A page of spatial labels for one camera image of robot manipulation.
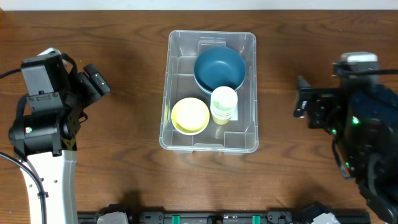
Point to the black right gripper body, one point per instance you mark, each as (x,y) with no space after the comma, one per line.
(303,101)

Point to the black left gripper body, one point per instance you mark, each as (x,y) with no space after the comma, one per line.
(94,82)

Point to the clear plastic storage bin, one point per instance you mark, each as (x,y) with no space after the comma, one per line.
(235,137)

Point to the yellow bowl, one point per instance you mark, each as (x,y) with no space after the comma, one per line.
(190,116)

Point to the cream cup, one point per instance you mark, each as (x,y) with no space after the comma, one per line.
(224,98)

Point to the yellow cup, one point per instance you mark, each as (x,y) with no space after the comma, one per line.
(222,112)
(221,121)

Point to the light blue cup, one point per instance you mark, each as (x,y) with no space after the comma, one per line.
(222,116)

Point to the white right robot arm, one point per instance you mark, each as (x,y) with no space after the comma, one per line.
(361,116)

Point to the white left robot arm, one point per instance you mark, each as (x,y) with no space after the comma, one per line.
(44,131)

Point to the white label in bin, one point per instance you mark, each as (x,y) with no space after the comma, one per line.
(235,116)

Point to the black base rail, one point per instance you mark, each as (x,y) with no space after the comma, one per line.
(313,213)

